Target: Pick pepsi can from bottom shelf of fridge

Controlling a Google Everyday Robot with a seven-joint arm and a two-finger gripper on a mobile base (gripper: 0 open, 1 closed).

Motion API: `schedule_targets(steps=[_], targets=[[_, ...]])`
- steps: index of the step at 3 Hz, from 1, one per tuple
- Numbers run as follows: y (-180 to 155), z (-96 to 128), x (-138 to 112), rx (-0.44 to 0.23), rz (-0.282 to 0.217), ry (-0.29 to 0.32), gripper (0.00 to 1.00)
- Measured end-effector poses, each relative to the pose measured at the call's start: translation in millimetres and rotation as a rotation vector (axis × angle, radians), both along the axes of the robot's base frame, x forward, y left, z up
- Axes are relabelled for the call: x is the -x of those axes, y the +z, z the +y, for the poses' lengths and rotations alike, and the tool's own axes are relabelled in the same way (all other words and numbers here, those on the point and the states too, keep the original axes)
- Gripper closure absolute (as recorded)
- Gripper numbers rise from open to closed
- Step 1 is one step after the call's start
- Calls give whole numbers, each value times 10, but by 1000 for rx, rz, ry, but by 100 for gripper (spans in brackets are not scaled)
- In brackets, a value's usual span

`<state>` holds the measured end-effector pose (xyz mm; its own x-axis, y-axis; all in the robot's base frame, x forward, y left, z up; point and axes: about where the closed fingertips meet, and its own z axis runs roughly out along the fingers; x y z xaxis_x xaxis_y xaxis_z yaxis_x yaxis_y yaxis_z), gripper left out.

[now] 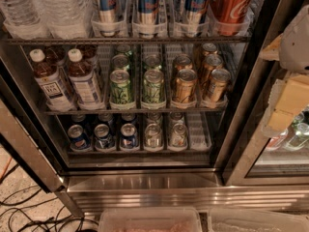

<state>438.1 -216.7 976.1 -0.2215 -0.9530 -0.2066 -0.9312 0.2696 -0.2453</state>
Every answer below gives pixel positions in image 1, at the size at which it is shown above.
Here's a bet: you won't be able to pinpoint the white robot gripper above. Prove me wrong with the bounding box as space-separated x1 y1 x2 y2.
259 5 309 137

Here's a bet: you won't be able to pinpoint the blue pepsi can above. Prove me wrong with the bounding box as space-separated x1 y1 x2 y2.
94 124 115 151
68 125 91 152
121 124 138 149

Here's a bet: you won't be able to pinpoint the gold can front right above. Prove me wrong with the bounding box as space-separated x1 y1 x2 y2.
203 69 231 102

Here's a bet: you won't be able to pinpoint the gold can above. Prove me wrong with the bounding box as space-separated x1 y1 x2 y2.
173 69 197 103
203 69 231 102
198 43 218 61

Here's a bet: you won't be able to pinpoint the gold can second row right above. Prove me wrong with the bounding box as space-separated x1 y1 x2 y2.
199 54 223 85

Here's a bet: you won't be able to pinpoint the gold can second row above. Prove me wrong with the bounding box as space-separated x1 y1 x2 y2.
172 54 193 77
199 54 223 85

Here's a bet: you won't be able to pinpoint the gold can back right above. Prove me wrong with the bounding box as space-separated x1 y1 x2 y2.
198 43 218 61

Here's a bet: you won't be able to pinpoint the glass fridge door right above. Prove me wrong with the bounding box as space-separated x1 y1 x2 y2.
216 0 309 186

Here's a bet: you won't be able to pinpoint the red coca cola can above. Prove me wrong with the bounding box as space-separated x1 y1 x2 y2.
210 0 251 36

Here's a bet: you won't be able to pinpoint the gold can front left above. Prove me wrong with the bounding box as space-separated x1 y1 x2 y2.
173 69 197 103

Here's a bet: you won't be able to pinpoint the gold can second row left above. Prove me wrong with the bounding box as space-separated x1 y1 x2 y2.
172 54 193 77

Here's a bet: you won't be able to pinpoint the red bull can right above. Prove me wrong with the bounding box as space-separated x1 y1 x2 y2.
182 0 209 38

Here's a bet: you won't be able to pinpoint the red bull can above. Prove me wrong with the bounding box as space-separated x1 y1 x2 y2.
182 0 209 38
137 0 159 39
98 0 126 37

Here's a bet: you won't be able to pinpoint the silver can lane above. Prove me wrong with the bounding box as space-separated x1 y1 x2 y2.
144 124 162 148
169 124 187 147

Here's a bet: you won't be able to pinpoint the green can front right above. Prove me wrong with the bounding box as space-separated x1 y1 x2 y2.
143 69 164 103

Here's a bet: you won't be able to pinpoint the green can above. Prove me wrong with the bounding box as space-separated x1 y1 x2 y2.
110 70 133 104
143 69 164 103

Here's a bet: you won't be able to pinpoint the green can second row right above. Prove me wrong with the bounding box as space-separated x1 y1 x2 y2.
143 54 162 71

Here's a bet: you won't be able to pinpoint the green can second row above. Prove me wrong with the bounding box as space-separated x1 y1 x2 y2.
111 54 130 73
143 54 162 71

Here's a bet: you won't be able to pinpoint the red bull can middle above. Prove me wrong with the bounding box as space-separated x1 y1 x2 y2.
137 0 159 39

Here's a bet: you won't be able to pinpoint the green can front left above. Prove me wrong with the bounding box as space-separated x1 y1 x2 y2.
110 70 133 104

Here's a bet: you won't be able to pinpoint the green can second row left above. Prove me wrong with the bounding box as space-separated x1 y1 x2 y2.
111 54 130 73

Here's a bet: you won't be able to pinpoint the red bull can left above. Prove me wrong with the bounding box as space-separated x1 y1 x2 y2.
98 0 126 37

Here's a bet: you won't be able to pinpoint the stainless fridge door left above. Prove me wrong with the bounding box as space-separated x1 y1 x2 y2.
0 101 64 192

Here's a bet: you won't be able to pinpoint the clear plastic bin right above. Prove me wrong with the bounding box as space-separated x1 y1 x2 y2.
208 208 309 232

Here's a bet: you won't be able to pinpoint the clear plastic bin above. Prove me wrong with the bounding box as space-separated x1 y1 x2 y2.
98 207 202 232
208 208 309 232

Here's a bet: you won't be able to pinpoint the tea bottle right front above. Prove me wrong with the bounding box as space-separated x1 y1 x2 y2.
68 48 102 105

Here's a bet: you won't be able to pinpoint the tea bottle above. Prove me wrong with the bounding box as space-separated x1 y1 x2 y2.
30 49 74 111
68 48 102 105

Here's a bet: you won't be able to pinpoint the clear plastic bin left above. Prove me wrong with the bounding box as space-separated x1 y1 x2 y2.
98 207 202 232

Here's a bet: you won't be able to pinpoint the water bottle right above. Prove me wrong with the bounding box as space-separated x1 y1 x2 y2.
41 0 89 40

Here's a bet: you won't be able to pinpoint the water bottle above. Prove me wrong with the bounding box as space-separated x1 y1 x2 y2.
41 0 89 40
0 0 49 40

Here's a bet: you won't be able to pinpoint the tea bottle left front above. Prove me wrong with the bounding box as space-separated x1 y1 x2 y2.
30 49 74 111

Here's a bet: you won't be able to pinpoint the water bottle left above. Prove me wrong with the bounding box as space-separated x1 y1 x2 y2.
0 0 49 40

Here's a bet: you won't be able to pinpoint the orange floor cable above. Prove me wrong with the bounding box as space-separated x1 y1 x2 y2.
0 157 14 181

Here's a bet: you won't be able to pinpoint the black floor cables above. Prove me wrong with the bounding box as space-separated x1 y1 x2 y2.
0 162 99 232

